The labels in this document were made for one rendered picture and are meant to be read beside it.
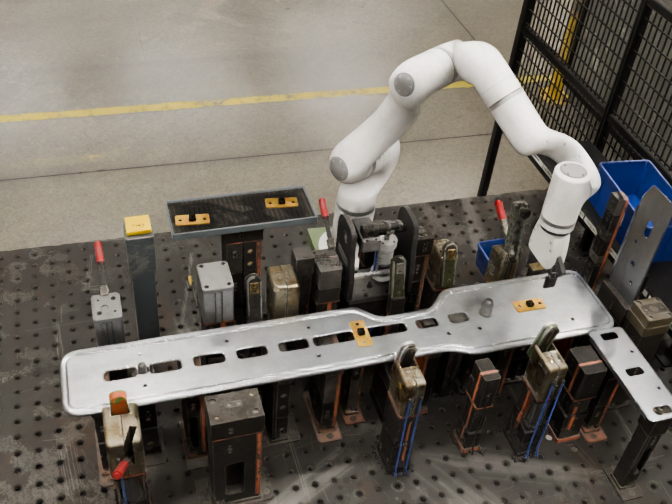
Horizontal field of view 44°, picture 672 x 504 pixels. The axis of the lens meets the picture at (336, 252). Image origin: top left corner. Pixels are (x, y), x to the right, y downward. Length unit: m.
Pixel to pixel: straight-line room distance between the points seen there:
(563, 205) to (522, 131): 0.19
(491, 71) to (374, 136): 0.43
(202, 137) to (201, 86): 0.53
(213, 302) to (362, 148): 0.60
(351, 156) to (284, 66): 2.94
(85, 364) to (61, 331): 0.51
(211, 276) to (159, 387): 0.29
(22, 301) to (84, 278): 0.19
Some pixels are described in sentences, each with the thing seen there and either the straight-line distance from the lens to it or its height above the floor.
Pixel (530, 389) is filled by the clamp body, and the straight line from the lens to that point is 2.12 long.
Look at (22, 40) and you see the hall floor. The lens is 5.53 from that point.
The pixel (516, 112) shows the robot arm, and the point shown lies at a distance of 1.95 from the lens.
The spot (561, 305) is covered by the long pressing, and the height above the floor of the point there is 1.00.
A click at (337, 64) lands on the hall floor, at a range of 5.24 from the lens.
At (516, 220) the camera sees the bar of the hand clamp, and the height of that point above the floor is 1.16.
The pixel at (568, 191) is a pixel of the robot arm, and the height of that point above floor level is 1.40.
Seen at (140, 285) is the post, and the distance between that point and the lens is 2.20.
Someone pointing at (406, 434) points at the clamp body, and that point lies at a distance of 2.06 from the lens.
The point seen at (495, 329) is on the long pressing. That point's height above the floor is 1.00.
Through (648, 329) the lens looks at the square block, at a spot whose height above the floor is 1.03.
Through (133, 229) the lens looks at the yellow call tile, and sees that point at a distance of 2.08.
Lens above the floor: 2.48
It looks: 41 degrees down
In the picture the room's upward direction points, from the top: 6 degrees clockwise
